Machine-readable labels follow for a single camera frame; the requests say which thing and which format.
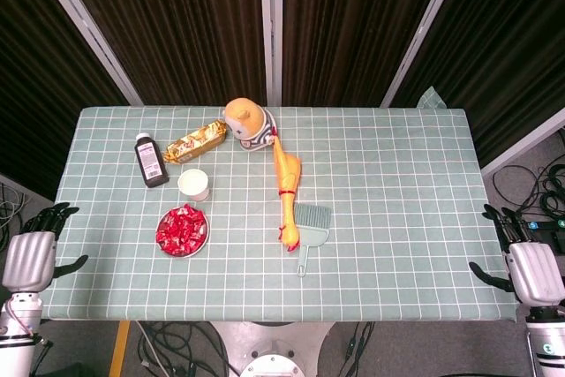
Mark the orange plush toy striped shirt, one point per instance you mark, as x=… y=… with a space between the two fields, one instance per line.
x=247 y=116

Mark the dark brown curtain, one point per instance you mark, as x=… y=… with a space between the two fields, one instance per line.
x=507 y=41
x=35 y=63
x=353 y=19
x=176 y=19

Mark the white frame floor rail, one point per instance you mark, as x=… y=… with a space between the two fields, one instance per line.
x=521 y=146
x=26 y=190

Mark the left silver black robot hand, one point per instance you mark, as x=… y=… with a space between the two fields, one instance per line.
x=28 y=258

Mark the brown medicine bottle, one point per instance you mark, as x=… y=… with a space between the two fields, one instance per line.
x=152 y=165

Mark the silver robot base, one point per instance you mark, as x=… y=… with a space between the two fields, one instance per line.
x=273 y=350

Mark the white frame post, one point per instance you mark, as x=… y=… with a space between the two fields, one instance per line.
x=82 y=19
x=270 y=19
x=422 y=28

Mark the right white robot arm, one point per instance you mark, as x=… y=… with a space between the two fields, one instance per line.
x=547 y=341

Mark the gold foil snack package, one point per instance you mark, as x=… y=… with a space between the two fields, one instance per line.
x=196 y=143

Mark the green checked tablecloth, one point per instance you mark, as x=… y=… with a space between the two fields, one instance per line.
x=397 y=218

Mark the round steel plate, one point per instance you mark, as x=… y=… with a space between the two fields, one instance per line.
x=194 y=254

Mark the green mini dustpan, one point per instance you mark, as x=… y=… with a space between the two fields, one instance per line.
x=311 y=236

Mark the green mini brush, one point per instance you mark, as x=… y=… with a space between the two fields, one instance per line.
x=313 y=213

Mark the black power strip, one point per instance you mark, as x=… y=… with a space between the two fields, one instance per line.
x=547 y=227

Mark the orange rubber chicken toy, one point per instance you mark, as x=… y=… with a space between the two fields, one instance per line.
x=287 y=174

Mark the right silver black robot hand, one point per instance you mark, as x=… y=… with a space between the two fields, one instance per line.
x=536 y=273

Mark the white paper cup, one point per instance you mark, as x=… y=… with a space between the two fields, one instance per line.
x=193 y=183

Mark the red wrapped candy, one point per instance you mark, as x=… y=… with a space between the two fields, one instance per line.
x=178 y=217
x=194 y=216
x=199 y=231
x=192 y=244

